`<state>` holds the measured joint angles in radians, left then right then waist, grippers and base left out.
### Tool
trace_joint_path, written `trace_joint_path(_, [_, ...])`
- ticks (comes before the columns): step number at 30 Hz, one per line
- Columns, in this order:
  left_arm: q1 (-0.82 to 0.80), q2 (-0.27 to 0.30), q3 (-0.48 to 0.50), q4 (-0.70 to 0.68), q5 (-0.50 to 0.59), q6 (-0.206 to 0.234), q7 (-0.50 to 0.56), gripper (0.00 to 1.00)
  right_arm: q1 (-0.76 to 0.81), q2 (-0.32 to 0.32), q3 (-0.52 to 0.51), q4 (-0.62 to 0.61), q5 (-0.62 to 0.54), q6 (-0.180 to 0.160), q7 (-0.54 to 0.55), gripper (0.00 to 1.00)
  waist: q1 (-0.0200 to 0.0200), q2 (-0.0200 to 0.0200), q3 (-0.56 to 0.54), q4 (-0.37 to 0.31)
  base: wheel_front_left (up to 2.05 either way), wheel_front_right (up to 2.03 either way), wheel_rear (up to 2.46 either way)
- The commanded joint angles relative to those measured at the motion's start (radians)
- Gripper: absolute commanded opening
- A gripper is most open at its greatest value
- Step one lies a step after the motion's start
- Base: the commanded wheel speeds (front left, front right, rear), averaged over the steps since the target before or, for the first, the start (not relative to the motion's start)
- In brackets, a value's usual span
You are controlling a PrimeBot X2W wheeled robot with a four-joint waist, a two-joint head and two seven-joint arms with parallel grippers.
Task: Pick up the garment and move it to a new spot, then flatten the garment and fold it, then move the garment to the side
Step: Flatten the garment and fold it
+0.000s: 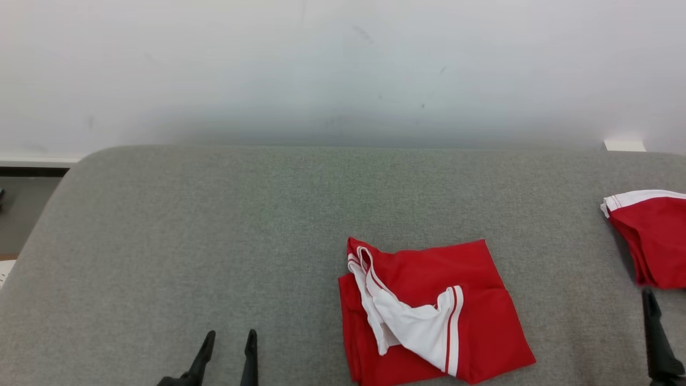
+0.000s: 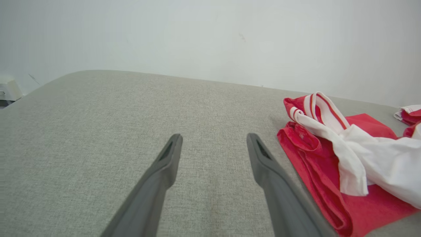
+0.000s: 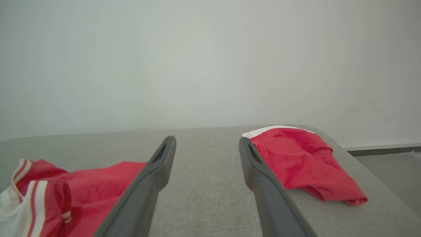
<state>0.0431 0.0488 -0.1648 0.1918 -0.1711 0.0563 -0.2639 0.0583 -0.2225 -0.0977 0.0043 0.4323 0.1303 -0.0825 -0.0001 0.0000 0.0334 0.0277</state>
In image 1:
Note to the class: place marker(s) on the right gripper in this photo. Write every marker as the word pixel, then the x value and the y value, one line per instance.
pixel 670 382

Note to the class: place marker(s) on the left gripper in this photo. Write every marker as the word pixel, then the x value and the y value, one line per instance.
pixel 174 381

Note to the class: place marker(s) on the red white-striped shorts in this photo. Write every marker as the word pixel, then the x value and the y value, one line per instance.
pixel 656 241

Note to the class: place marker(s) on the red basketball jersey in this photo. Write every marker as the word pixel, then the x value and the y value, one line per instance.
pixel 482 332

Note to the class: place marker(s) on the white block at wall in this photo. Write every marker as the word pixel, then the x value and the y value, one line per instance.
pixel 625 146

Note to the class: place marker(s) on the white wall baseboard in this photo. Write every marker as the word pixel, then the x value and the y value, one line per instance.
pixel 37 161

